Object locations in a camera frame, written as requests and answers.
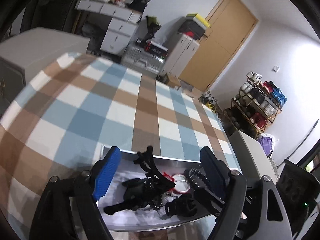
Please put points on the small cardboard box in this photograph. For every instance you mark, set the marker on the small cardboard box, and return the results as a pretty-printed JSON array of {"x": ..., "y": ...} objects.
[{"x": 170, "y": 80}]

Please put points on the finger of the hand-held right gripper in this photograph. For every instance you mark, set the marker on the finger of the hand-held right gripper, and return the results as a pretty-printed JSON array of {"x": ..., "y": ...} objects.
[{"x": 206, "y": 200}]

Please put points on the black hair claw clip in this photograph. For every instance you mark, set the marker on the black hair claw clip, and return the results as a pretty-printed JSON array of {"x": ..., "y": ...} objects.
[{"x": 155, "y": 170}]

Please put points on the black storage box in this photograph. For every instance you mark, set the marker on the black storage box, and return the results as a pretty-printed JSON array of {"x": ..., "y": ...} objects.
[{"x": 191, "y": 28}]

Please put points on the green and black bag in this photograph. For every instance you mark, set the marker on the green and black bag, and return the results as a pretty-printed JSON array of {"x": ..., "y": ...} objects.
[{"x": 153, "y": 25}]

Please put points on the wooden shoe rack with shoes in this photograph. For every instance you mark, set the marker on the wooden shoe rack with shoes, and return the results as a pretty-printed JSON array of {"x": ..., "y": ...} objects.
[{"x": 260, "y": 100}]

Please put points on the silver suitcase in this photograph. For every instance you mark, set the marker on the silver suitcase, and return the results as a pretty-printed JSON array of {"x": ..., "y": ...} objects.
[{"x": 142, "y": 58}]

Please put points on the black box with red label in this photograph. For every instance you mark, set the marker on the black box with red label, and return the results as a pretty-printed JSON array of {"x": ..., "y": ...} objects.
[{"x": 156, "y": 47}]

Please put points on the dark wardrobe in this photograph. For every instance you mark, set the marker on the dark wardrobe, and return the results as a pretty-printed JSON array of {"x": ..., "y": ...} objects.
[{"x": 50, "y": 10}]

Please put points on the grey box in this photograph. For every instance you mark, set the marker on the grey box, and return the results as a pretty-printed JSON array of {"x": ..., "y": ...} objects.
[{"x": 120, "y": 177}]

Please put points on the long black stick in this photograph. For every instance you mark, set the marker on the long black stick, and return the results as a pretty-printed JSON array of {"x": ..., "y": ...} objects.
[{"x": 302, "y": 141}]

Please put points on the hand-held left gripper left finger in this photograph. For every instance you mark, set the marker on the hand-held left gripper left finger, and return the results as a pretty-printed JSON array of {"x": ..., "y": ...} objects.
[{"x": 107, "y": 172}]

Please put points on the wooden door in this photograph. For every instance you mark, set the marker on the wooden door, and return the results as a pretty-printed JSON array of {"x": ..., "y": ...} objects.
[{"x": 220, "y": 42}]

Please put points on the pile of shoes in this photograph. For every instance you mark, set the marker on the pile of shoes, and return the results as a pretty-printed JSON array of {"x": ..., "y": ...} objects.
[{"x": 210, "y": 102}]

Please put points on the yellow and black box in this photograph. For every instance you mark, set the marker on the yellow and black box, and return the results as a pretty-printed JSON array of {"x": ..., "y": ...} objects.
[{"x": 198, "y": 20}]

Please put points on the beige narrow cabinet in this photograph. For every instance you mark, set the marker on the beige narrow cabinet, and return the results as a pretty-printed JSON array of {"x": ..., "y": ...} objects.
[{"x": 181, "y": 55}]

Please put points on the long black hair clip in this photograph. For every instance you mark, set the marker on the long black hair clip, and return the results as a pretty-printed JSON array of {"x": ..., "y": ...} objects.
[{"x": 120, "y": 207}]

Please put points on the small red hair accessory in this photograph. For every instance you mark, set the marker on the small red hair accessory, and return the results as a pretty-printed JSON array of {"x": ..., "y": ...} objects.
[{"x": 168, "y": 176}]

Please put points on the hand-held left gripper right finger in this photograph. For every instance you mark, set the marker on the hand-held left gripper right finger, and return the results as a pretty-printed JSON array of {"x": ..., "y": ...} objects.
[{"x": 213, "y": 172}]

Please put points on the purple bag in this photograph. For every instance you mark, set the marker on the purple bag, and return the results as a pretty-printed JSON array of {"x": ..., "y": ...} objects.
[{"x": 266, "y": 143}]

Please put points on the grey nightstand with drawers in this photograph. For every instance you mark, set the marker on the grey nightstand with drawers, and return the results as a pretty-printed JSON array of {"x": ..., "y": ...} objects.
[{"x": 37, "y": 47}]

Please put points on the white dresser with drawers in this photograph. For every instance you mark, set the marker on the white dresser with drawers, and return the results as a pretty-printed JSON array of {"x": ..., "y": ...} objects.
[{"x": 117, "y": 27}]

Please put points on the checked blue brown blanket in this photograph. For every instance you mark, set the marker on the checked blue brown blanket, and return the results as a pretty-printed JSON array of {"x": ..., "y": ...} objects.
[{"x": 150, "y": 105}]

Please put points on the white wall switch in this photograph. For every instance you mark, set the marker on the white wall switch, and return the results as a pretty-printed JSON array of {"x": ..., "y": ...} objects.
[{"x": 276, "y": 68}]

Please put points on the grey low cabinet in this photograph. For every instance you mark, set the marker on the grey low cabinet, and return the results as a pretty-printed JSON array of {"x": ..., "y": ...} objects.
[{"x": 250, "y": 150}]

